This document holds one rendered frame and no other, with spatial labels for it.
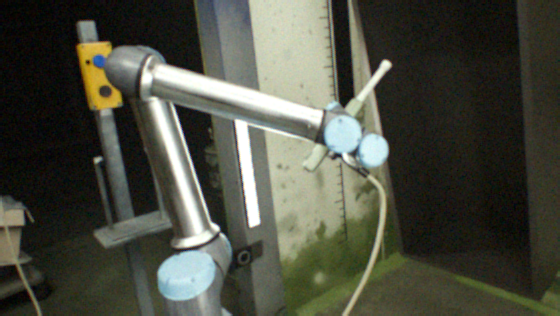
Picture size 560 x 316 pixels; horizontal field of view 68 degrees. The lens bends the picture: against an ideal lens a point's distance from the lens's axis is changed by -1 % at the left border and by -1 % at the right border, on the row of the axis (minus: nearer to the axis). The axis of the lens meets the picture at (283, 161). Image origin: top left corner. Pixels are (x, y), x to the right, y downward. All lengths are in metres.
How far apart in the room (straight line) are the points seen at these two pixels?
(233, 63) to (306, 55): 0.43
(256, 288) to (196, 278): 1.10
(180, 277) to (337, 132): 0.53
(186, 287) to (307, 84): 1.35
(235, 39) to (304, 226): 1.02
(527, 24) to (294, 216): 1.39
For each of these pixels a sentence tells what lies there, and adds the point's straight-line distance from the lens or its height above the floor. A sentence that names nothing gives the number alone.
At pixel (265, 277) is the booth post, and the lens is 2.21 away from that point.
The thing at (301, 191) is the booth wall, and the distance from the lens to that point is 2.21.
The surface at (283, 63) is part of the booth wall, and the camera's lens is 2.08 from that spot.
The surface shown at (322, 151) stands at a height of 1.08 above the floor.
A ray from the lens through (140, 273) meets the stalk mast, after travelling 2.11.
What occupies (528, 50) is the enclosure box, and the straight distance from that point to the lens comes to 1.40.
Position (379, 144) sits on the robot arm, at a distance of 1.18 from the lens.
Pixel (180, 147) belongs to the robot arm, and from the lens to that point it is 1.23.
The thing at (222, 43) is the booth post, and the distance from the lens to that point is 1.91.
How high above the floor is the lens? 1.41
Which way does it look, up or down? 14 degrees down
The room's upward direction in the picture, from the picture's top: 6 degrees counter-clockwise
